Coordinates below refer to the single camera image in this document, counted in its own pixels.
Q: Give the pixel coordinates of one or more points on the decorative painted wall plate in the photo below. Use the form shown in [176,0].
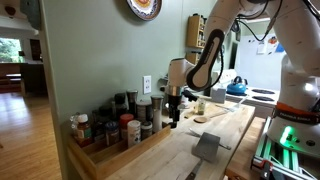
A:
[144,8]

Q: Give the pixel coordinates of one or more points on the white salt grinder silver cap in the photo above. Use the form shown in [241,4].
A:
[157,115]

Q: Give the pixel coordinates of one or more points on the dark picture frame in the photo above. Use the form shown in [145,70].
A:
[36,50]

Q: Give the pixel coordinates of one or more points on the small spice jar black lid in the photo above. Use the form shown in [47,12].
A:
[146,130]

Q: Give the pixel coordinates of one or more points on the large jar white label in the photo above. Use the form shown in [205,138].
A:
[143,111]

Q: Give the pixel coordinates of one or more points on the white refrigerator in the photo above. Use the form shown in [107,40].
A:
[260,66]

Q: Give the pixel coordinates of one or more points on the dark glass bottle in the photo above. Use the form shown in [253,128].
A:
[98,128]

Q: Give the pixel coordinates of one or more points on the tall bottle black cap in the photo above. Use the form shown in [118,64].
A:
[120,103]

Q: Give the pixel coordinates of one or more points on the wooden spice tray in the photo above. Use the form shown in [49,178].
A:
[126,156]

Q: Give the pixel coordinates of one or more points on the clear glass spice bottle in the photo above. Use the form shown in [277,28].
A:
[201,107]

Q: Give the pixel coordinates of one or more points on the wooden wall spice rack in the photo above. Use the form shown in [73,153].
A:
[195,31]
[191,57]

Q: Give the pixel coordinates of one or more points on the white spice canister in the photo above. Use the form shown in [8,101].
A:
[133,134]

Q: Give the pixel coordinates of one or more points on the metal spatula turner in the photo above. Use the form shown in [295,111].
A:
[206,148]

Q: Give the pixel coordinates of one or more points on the white wall outlet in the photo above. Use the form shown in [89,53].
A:
[147,84]

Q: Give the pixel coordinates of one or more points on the wooden bench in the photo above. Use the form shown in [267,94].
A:
[11,78]

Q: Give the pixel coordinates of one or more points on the white electric stove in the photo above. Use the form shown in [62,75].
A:
[256,96]

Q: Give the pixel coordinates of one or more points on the dark pepper grinder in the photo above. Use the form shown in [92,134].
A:
[132,100]

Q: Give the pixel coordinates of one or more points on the white ceramic bowl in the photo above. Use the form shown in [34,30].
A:
[182,106]

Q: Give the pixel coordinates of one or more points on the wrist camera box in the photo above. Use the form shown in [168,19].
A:
[190,96]

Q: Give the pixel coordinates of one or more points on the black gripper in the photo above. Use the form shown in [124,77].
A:
[174,102]

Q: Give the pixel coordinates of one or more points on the grey hanging wall object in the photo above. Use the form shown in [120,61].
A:
[30,11]

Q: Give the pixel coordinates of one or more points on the spice jar dark blue lid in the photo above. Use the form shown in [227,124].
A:
[112,133]

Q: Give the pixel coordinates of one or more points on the white paper carton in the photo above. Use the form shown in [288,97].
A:
[219,96]

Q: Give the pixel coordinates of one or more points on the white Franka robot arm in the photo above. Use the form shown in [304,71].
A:
[300,33]

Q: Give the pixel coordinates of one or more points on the blue tea kettle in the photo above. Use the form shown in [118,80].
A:
[237,86]

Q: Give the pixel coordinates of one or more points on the small flat wooden spatula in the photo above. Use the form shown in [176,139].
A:
[190,114]

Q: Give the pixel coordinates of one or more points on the large wooden spoon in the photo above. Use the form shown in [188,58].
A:
[202,119]

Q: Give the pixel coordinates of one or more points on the window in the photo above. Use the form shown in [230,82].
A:
[9,50]

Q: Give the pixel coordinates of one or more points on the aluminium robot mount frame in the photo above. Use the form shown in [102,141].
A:
[283,161]

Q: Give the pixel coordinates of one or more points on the blue paper on refrigerator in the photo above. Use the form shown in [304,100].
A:
[279,48]

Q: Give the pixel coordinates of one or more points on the spice jar red lid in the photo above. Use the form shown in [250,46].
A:
[125,125]

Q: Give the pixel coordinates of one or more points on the amber bottle white cap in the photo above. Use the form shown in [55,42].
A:
[83,131]

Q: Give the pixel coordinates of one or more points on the white plastic spatula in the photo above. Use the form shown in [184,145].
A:
[239,104]

